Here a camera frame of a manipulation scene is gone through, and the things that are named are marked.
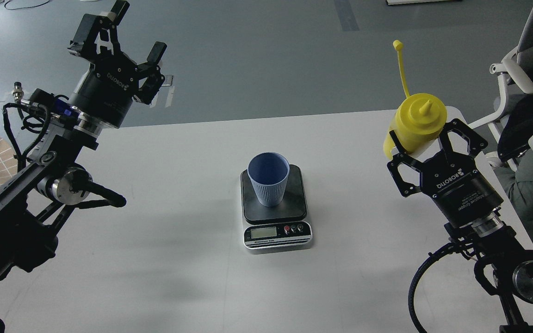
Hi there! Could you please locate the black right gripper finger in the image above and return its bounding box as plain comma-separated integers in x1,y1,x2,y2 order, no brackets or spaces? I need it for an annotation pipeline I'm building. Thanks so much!
436,118,487,162
387,134,434,198

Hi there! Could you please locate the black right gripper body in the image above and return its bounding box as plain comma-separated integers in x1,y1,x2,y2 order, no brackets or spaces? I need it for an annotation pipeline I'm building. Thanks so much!
419,150,503,229

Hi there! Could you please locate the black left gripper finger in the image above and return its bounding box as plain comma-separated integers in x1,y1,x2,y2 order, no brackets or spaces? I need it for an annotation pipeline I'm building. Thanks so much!
133,41,167,105
68,0,130,63

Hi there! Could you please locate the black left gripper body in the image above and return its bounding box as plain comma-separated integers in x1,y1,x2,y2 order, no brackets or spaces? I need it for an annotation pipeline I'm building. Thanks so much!
68,60,139,128

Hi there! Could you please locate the yellow squeeze bottle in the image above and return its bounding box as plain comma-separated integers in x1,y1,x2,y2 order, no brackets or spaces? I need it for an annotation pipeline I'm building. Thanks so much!
388,40,447,157

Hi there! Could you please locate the blue ribbed plastic cup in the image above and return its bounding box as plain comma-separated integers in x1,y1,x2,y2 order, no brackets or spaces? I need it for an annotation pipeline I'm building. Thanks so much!
246,152,291,207

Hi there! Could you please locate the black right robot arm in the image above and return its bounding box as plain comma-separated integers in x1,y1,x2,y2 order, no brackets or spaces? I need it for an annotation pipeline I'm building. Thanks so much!
387,119,533,333

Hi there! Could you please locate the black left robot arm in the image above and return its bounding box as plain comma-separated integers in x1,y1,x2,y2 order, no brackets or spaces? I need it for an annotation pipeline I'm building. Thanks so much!
0,0,173,281

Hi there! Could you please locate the black digital kitchen scale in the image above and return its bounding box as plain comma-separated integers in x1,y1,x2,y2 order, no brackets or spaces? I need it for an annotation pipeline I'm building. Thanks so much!
240,164,314,253

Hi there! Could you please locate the white office chair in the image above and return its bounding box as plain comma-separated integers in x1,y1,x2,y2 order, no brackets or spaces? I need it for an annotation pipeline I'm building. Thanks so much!
471,7,533,164

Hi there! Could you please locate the black floor cable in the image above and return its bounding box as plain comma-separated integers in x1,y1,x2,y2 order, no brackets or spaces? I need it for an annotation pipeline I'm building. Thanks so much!
0,0,52,17

